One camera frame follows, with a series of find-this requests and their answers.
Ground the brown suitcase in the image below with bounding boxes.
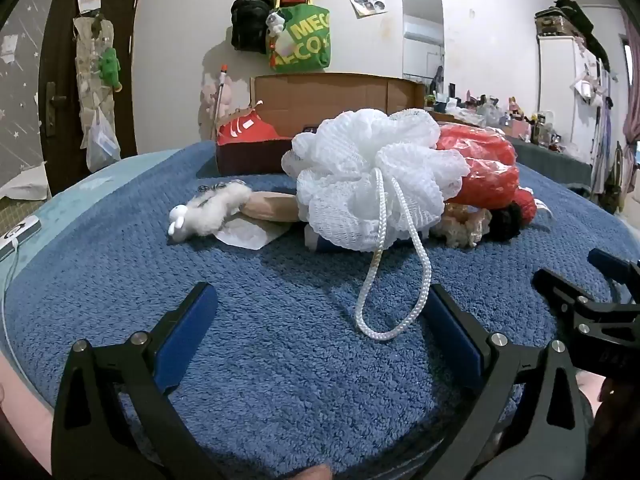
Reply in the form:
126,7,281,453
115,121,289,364
535,7,581,37

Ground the beige round powder puff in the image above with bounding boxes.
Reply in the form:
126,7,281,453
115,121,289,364
240,191,301,222

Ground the green tote bag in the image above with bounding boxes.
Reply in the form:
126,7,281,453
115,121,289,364
267,4,332,72

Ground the clear plastic bag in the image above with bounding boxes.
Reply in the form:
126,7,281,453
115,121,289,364
86,107,122,173

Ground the green plush dinosaur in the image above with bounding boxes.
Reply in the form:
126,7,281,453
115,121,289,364
98,47,123,92

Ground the pink plush pig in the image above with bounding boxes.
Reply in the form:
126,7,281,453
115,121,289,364
201,67,236,116

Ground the white plush sheep keychain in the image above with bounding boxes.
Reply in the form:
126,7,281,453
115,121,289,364
167,181,253,237

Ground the white mesh bath loofah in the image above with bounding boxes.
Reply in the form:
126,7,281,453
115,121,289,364
281,108,471,341

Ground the white paper pouch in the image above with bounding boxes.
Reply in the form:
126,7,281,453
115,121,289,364
215,217,291,251

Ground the wall mirror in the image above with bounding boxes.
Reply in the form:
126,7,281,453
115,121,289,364
401,0,445,86

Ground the metal door handle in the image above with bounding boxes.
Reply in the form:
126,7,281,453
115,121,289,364
44,82,68,133

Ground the pink bed sheet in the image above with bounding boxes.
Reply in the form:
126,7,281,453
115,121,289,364
0,350,56,476

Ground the blue textured blanket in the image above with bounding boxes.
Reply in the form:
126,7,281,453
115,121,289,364
5,137,640,480

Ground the white wardrobe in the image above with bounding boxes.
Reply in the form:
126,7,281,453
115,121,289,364
537,35,621,181

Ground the white flat device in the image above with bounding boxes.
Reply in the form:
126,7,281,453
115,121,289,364
0,215,42,261

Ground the black pompom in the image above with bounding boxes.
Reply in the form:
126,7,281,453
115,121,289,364
487,205,523,243

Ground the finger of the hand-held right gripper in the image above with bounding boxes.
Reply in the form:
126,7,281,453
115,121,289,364
532,267,640,336
587,247,640,291

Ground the pink curtain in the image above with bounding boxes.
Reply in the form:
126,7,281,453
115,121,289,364
620,10,640,146

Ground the blue and white roll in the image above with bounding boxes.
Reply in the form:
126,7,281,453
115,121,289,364
302,224,401,254

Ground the beige hanging organiser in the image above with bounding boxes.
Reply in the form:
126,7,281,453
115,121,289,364
72,12,121,111

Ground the red knitted ball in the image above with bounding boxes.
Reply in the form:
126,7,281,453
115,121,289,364
514,187,553,226

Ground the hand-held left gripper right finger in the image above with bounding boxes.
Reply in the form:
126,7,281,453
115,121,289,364
415,283,596,480

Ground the red mesh bath loofah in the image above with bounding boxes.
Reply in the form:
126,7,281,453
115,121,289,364
435,124,521,211

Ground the cardboard box with red lining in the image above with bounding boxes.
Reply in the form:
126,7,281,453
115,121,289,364
215,72,501,176

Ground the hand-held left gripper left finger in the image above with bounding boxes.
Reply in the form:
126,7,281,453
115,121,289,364
51,281,226,480

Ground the cluttered side table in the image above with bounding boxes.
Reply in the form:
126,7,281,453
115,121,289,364
425,82,566,151

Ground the black backpack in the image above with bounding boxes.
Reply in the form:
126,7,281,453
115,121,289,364
230,0,273,53

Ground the stick with orange cap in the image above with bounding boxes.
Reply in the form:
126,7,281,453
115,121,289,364
212,64,230,126

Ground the light blue bed sheet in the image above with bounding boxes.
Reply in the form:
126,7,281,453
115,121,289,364
0,150,171,371

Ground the dark brown door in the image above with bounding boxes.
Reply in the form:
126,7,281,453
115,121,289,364
40,0,151,196

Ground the cream crochet piece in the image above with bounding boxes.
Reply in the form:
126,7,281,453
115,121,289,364
430,205,493,248

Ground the black bag on wardrobe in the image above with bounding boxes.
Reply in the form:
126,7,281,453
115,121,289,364
552,0,596,36

